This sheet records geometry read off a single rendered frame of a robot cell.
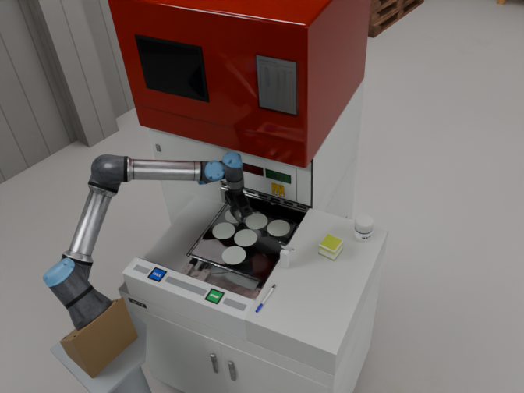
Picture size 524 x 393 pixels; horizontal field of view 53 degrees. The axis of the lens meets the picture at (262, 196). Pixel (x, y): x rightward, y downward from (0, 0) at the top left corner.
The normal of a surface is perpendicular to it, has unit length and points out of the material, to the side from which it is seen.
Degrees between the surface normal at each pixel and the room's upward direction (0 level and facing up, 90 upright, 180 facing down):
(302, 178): 90
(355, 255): 0
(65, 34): 90
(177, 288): 0
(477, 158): 0
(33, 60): 90
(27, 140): 90
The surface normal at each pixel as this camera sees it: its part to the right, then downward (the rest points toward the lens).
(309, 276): -0.05, -0.73
